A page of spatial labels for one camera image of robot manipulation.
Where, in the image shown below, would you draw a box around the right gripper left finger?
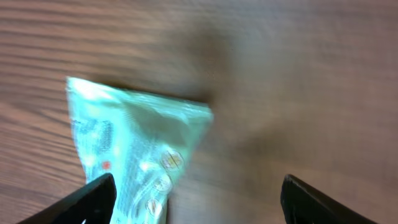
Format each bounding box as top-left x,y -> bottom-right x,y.
18,173 -> 117,224

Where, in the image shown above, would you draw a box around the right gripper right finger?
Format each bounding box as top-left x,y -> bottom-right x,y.
280,174 -> 375,224

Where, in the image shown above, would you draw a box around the teal snack packet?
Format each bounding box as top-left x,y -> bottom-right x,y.
67,77 -> 213,224

